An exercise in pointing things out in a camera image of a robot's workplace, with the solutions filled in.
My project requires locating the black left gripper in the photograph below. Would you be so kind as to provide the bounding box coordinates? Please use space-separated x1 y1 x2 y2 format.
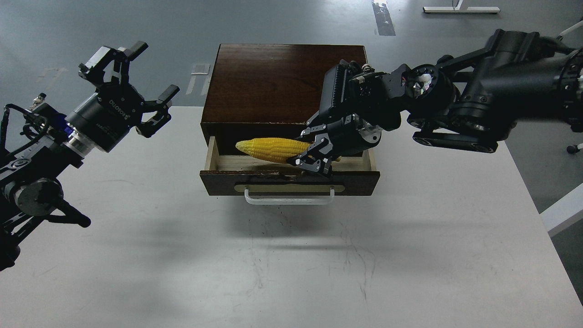
65 41 180 154

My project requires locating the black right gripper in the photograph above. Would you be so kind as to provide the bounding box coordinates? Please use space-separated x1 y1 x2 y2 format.
287 113 382 176

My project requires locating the yellow corn cob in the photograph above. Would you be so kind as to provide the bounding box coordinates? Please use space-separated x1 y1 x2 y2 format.
235 138 342 164

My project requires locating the wooden drawer with white handle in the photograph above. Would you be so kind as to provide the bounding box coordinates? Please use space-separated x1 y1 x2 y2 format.
200 137 380 205

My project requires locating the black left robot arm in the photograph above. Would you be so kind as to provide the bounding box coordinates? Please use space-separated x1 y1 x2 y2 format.
0 41 179 270

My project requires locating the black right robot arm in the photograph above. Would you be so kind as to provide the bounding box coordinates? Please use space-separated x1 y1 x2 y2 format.
286 29 582 177

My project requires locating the dark wooden drawer cabinet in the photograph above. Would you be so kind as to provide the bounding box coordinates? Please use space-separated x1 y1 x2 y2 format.
200 43 367 155

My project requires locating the white table leg base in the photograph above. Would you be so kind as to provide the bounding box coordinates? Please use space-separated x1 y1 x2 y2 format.
422 0 501 14

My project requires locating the white table corner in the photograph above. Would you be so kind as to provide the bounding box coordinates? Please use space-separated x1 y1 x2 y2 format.
541 184 583 237

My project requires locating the white chair leg caster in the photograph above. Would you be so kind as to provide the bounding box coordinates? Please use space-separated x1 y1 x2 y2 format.
557 17 583 40

